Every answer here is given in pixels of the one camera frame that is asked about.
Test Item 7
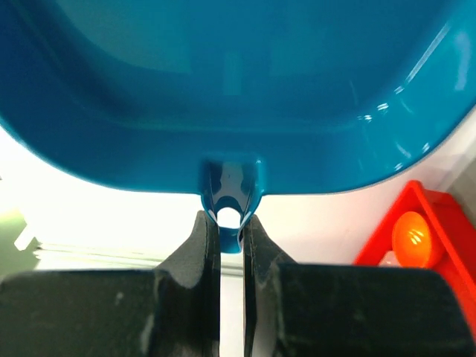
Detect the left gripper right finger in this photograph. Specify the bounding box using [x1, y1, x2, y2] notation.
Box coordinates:
[242, 216, 475, 356]

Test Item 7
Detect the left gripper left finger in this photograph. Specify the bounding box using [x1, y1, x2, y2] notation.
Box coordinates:
[1, 212, 221, 356]

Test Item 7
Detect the blue dustpan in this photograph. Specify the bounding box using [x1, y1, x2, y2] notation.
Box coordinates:
[1, 1, 475, 245]

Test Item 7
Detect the pink polka dot plate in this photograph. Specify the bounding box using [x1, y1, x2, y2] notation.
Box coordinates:
[379, 251, 400, 267]

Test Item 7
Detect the orange bowl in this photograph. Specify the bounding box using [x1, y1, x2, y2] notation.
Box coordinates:
[392, 211, 444, 268]

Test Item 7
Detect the red plastic tray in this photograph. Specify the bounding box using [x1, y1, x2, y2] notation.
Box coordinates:
[353, 180, 475, 329]

